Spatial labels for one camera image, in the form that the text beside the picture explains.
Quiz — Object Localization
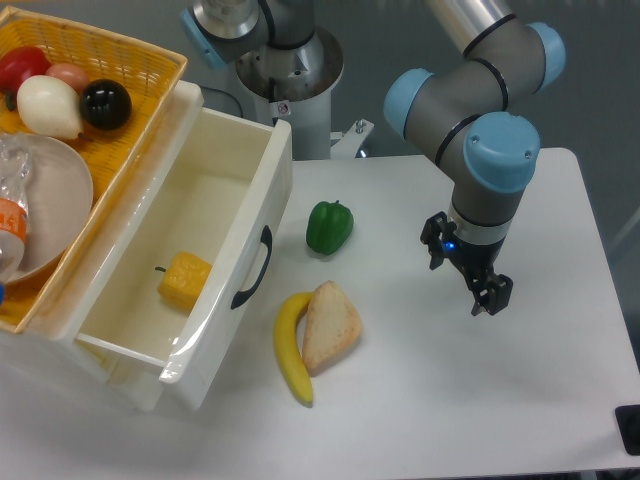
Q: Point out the white drawer cabinet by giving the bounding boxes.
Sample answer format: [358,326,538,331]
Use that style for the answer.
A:
[1,81,204,411]

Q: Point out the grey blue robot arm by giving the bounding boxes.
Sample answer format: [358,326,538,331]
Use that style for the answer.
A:
[181,1,566,314]

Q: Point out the white onion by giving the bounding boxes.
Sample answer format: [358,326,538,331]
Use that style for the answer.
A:
[16,75,84,140]

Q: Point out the beige plate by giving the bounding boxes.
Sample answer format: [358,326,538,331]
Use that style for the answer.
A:
[8,134,93,285]

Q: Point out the yellow woven basket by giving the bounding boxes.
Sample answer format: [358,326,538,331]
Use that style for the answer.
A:
[1,6,187,334]

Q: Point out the pink peach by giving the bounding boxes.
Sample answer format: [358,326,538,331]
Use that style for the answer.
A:
[46,63,90,94]

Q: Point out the green bell pepper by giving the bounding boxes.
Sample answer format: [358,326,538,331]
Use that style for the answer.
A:
[305,200,354,256]

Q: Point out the yellow bell pepper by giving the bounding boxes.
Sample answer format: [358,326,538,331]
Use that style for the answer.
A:
[155,251,212,311]

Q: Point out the black object at table edge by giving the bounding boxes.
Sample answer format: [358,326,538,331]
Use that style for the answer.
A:
[614,404,640,456]

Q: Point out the red tomato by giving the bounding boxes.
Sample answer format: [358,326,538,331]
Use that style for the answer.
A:
[1,46,52,94]

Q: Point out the clear plastic bottle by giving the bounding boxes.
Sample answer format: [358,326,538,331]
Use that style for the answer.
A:
[1,134,31,285]

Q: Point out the black drawer handle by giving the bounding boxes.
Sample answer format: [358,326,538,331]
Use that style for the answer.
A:
[231,225,273,310]

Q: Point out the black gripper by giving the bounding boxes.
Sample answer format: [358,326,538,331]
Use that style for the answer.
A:
[420,210,513,315]

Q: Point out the yellow banana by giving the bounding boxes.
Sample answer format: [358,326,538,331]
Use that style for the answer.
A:
[273,292,314,407]

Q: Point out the toast bread slice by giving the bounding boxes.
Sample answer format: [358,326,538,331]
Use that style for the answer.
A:
[302,281,363,376]

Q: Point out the white open top drawer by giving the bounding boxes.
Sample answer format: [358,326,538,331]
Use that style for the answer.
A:
[73,106,294,413]

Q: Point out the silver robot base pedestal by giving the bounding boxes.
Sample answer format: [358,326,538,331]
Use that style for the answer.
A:
[235,27,374,161]

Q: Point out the black round fruit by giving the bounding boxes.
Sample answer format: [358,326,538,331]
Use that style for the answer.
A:
[79,79,132,130]

